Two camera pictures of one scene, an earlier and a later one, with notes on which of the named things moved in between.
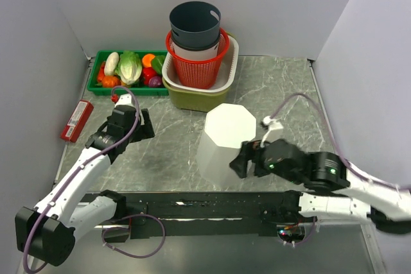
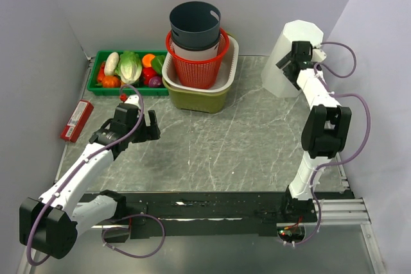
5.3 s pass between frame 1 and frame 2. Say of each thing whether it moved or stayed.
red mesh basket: stayed
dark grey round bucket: stayed
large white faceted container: moved
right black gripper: moved
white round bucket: stayed
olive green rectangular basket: stayed
